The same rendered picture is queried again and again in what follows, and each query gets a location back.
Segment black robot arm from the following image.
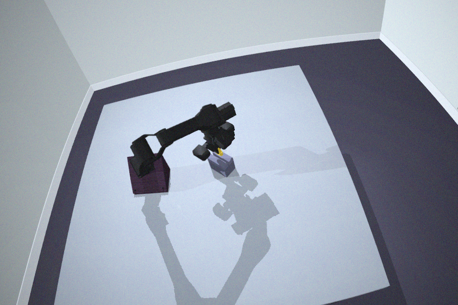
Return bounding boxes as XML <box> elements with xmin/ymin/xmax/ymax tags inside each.
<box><xmin>130</xmin><ymin>102</ymin><xmax>236</xmax><ymax>178</ymax></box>

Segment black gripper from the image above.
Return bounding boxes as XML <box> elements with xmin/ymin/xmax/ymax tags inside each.
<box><xmin>192</xmin><ymin>121</ymin><xmax>235</xmax><ymax>161</ymax></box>

